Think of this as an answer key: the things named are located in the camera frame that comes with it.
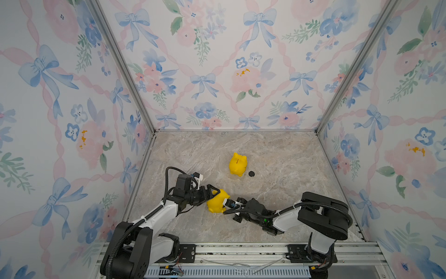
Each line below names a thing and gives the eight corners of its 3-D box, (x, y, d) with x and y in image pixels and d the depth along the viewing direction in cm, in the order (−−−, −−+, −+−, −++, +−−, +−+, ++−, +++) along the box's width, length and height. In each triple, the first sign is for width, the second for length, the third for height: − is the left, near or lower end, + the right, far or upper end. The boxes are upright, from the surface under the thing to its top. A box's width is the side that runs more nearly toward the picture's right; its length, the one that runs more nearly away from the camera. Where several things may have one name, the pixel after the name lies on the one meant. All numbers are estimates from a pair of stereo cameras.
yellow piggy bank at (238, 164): (227, 173, 102) (227, 163, 93) (234, 162, 107) (234, 151, 99) (240, 179, 99) (242, 170, 91) (247, 167, 104) (249, 157, 96)
